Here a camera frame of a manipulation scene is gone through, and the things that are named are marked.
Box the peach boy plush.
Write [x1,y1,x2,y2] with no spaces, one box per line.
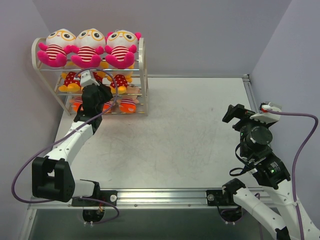
[102,100,114,114]
[69,96,83,112]
[117,86,140,114]

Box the yellow bear plush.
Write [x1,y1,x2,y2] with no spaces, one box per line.
[58,69,82,93]
[107,71,133,94]
[91,61,109,83]

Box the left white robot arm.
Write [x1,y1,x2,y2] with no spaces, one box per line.
[31,83,113,206]

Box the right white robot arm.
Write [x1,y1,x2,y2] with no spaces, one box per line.
[221,102,320,240]

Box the cream two-tier shelf rack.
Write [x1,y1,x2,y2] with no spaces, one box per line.
[31,37,149,116]

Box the pink plush with glasses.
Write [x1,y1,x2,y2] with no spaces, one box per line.
[37,28,76,68]

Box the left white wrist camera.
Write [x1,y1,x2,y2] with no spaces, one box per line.
[74,70,99,88]

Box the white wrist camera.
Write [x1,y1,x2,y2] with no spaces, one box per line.
[74,70,99,88]
[249,102,282,125]

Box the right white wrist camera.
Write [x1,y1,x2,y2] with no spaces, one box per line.
[249,102,282,125]

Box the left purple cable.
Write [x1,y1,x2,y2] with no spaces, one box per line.
[11,68,123,224]

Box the purple cable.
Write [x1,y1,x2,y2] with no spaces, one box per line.
[268,111,320,240]
[11,68,123,224]

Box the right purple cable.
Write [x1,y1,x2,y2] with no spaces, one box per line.
[268,111,320,240]

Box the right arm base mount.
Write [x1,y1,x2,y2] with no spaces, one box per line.
[206,178,246,207]

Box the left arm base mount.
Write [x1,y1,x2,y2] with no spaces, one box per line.
[71,189,118,207]

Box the aluminium front rail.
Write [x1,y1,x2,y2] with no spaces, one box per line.
[27,188,298,210]

